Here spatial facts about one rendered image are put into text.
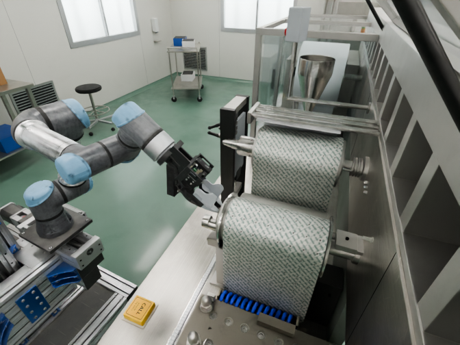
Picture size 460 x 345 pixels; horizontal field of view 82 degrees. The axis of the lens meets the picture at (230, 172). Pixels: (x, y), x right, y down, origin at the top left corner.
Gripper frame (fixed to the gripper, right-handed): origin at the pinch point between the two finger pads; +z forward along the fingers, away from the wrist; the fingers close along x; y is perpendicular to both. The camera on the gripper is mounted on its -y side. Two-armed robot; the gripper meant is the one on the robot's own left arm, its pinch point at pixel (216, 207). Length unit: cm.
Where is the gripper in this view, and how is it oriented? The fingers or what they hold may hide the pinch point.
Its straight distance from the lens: 74.2
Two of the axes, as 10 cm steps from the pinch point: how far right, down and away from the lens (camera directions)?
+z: 7.1, 6.9, 1.4
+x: 3.6, -5.3, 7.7
